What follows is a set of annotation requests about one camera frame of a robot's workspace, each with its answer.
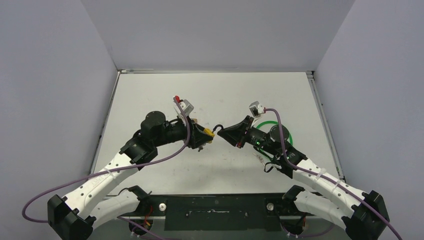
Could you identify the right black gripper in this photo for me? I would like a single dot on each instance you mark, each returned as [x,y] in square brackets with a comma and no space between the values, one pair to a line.
[245,132]

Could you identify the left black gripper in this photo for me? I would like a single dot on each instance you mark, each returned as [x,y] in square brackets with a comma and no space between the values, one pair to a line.
[197,135]

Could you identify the yellow black padlock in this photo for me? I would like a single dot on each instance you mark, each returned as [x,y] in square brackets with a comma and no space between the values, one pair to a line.
[212,130]

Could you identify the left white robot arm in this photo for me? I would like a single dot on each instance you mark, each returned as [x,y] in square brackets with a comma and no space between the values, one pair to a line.
[75,215]

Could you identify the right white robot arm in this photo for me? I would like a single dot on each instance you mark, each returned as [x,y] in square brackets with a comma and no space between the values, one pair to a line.
[362,215]

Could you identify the silver key bunch right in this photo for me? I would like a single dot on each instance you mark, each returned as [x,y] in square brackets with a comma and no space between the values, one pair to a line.
[260,158]

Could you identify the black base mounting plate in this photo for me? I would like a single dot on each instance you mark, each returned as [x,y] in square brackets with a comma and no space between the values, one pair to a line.
[221,212]

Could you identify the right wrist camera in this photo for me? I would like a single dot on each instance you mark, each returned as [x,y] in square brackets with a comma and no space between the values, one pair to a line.
[257,110]

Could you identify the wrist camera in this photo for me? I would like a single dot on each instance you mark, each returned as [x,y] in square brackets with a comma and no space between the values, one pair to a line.
[257,110]
[185,105]

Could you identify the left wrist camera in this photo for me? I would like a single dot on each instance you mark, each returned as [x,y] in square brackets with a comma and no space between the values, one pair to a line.
[185,105]

